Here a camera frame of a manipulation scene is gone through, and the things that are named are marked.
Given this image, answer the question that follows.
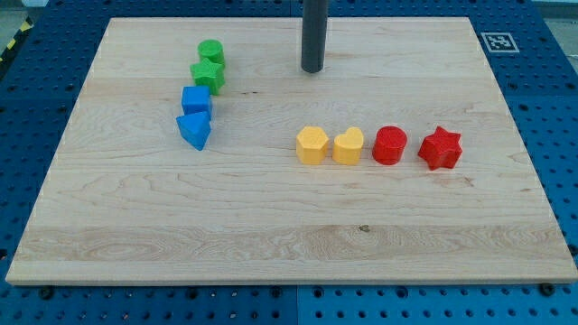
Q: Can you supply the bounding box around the red cylinder block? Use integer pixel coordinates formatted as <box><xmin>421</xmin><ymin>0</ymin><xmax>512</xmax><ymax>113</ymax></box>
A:
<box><xmin>372</xmin><ymin>125</ymin><xmax>407</xmax><ymax>165</ymax></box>

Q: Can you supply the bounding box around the black bolt front left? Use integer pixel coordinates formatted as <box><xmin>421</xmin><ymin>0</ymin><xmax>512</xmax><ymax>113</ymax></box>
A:
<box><xmin>38</xmin><ymin>286</ymin><xmax>55</xmax><ymax>301</ymax></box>

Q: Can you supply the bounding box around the yellow hexagon block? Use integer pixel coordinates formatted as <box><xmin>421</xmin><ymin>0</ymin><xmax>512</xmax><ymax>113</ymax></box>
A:
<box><xmin>296</xmin><ymin>126</ymin><xmax>329</xmax><ymax>165</ymax></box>

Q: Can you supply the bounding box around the black bolt front right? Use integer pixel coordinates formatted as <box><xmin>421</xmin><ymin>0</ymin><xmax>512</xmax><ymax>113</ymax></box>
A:
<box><xmin>538</xmin><ymin>283</ymin><xmax>556</xmax><ymax>297</ymax></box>

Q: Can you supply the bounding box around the green star block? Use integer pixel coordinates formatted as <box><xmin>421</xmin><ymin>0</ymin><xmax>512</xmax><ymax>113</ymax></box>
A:
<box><xmin>190</xmin><ymin>58</ymin><xmax>225</xmax><ymax>95</ymax></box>

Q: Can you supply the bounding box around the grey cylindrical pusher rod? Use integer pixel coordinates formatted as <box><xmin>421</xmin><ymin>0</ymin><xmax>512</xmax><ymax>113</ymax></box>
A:
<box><xmin>301</xmin><ymin>0</ymin><xmax>329</xmax><ymax>73</ymax></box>

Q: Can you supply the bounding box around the blue cube block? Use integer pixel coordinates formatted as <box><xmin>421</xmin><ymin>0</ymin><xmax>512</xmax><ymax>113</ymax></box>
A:
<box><xmin>182</xmin><ymin>86</ymin><xmax>212</xmax><ymax>119</ymax></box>

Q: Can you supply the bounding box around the white fiducial marker tag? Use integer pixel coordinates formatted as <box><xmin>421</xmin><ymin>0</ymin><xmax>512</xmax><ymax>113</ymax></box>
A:
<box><xmin>480</xmin><ymin>32</ymin><xmax>519</xmax><ymax>53</ymax></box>

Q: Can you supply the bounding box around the light wooden board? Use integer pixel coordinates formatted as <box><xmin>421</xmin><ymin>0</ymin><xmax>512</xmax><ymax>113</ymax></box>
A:
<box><xmin>6</xmin><ymin>17</ymin><xmax>577</xmax><ymax>286</ymax></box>

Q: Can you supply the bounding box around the yellow heart block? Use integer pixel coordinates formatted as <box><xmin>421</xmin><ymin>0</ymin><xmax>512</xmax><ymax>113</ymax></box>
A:
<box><xmin>332</xmin><ymin>126</ymin><xmax>364</xmax><ymax>165</ymax></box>

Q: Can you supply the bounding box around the green cylinder block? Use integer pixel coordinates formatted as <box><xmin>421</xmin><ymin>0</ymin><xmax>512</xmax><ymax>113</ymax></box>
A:
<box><xmin>197</xmin><ymin>39</ymin><xmax>226</xmax><ymax>67</ymax></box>

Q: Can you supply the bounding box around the blue triangle block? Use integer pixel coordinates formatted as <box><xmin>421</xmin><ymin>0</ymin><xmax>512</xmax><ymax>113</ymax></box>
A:
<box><xmin>176</xmin><ymin>111</ymin><xmax>211</xmax><ymax>151</ymax></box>

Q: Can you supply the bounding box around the black bolt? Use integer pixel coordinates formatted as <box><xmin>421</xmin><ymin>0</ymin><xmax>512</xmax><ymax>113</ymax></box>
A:
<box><xmin>38</xmin><ymin>286</ymin><xmax>55</xmax><ymax>301</ymax></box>
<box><xmin>538</xmin><ymin>283</ymin><xmax>556</xmax><ymax>297</ymax></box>

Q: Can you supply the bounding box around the red star block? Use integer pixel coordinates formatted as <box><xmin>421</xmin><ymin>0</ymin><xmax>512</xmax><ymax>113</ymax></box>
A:
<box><xmin>418</xmin><ymin>126</ymin><xmax>462</xmax><ymax>171</ymax></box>

